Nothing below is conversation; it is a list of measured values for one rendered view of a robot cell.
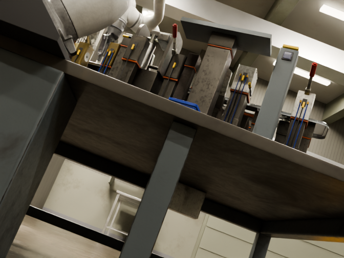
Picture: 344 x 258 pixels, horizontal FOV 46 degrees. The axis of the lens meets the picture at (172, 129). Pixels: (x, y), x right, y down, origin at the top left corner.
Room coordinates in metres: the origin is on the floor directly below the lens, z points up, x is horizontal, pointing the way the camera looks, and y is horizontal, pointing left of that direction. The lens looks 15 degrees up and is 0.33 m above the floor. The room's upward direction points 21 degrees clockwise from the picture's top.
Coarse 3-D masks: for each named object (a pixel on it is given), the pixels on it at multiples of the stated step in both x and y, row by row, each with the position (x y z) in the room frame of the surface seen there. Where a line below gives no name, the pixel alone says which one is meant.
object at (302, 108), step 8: (304, 96) 1.50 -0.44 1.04; (312, 96) 1.49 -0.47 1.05; (296, 104) 1.50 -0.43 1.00; (304, 104) 1.49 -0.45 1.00; (312, 104) 1.49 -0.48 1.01; (296, 112) 1.50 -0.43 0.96; (304, 112) 1.49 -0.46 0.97; (296, 120) 1.51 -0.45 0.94; (304, 120) 1.49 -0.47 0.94; (296, 128) 1.50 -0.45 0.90; (304, 128) 1.52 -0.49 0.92; (288, 136) 1.51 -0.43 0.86; (296, 136) 1.50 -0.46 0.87; (288, 144) 1.51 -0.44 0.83; (296, 144) 1.50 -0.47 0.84
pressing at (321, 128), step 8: (88, 64) 1.99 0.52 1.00; (96, 64) 1.92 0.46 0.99; (248, 104) 1.68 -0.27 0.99; (256, 104) 1.67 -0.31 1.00; (248, 112) 1.78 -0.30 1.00; (288, 120) 1.70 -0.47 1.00; (312, 120) 1.59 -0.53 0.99; (320, 128) 1.65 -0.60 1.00; (328, 128) 1.60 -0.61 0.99; (312, 136) 1.76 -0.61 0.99; (320, 136) 1.73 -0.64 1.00
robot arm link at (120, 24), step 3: (120, 18) 1.99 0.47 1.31; (117, 21) 1.99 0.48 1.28; (120, 21) 2.00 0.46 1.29; (123, 21) 2.00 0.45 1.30; (114, 24) 1.99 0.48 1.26; (117, 24) 1.99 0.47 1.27; (120, 24) 2.00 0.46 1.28; (123, 24) 2.01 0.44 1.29; (114, 27) 2.00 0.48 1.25; (117, 27) 2.00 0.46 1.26; (120, 27) 2.00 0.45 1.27; (123, 27) 2.03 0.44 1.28; (120, 30) 2.02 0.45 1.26; (123, 30) 2.04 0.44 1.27
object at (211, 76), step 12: (216, 36) 1.47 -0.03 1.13; (228, 36) 1.45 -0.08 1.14; (216, 48) 1.46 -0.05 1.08; (228, 48) 1.45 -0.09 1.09; (204, 60) 1.47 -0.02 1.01; (216, 60) 1.46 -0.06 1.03; (228, 60) 1.47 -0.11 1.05; (204, 72) 1.47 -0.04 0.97; (216, 72) 1.45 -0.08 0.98; (204, 84) 1.46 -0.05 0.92; (216, 84) 1.45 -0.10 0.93; (192, 96) 1.47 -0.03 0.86; (204, 96) 1.46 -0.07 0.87; (216, 96) 1.48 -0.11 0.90; (204, 108) 1.45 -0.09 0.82
